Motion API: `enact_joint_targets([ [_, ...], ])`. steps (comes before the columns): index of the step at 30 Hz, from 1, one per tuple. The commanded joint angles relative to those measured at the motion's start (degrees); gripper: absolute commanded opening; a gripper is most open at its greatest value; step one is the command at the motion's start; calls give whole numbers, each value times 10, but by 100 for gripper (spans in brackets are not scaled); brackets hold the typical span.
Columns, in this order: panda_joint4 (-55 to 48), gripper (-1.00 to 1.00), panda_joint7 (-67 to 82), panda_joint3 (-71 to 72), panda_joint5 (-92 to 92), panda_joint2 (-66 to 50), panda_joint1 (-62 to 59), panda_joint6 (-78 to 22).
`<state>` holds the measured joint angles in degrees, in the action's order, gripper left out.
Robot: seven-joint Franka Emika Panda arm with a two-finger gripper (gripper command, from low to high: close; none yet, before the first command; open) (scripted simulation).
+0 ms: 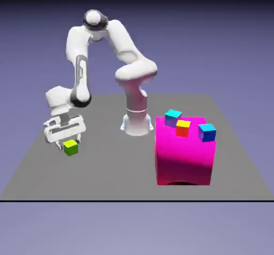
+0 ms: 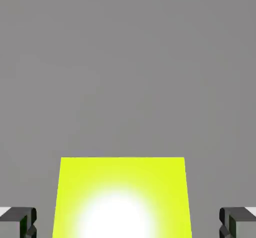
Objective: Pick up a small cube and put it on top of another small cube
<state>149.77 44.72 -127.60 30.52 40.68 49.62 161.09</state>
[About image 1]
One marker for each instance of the small red cube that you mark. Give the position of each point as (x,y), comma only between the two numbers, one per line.
(182,130)

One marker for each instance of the large magenta box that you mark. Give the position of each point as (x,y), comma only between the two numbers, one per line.
(184,158)

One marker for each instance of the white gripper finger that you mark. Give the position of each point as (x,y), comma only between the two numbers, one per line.
(57,144)
(78,137)

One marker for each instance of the small green cube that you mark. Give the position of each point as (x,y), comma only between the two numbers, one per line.
(70,148)

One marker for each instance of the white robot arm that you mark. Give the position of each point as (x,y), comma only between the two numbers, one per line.
(132,54)

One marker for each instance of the small purple cube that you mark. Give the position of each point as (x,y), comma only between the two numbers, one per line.
(171,118)

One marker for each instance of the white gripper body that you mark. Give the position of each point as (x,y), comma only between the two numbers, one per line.
(70,130)

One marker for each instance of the small blue cube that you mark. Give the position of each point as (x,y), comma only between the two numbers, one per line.
(208,133)

